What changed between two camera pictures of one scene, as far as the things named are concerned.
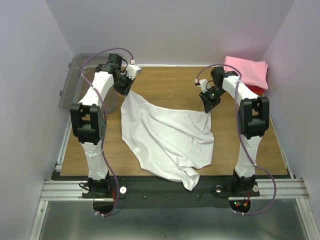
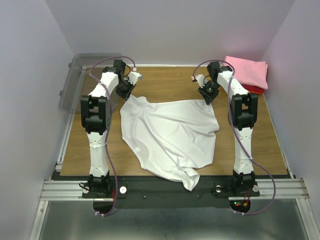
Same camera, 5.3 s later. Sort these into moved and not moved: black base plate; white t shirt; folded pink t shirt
Moved: white t shirt
Not moved: folded pink t shirt; black base plate
